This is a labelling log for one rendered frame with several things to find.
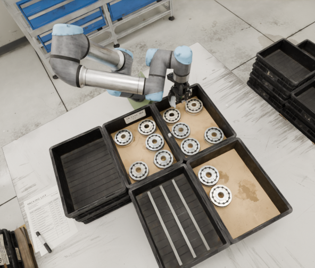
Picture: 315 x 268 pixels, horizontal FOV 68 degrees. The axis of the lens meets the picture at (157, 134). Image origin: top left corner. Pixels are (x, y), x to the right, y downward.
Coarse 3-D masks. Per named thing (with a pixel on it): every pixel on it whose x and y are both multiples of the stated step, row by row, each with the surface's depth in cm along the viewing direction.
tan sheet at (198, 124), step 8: (184, 104) 141; (160, 112) 140; (184, 112) 138; (184, 120) 135; (192, 120) 135; (200, 120) 134; (208, 120) 134; (192, 128) 132; (200, 128) 132; (192, 136) 130; (200, 136) 129; (224, 136) 128; (200, 144) 127
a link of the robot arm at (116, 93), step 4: (116, 72) 132; (108, 92) 136; (112, 92) 133; (116, 92) 132; (120, 92) 134; (124, 92) 136; (116, 96) 138; (120, 96) 138; (124, 96) 139; (128, 96) 141
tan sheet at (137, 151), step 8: (152, 120) 138; (128, 128) 137; (136, 128) 136; (112, 136) 135; (136, 136) 133; (136, 144) 131; (144, 144) 130; (120, 152) 130; (128, 152) 129; (136, 152) 129; (144, 152) 128; (128, 160) 127; (136, 160) 126; (144, 160) 126; (152, 160) 125; (128, 168) 125; (152, 168) 123
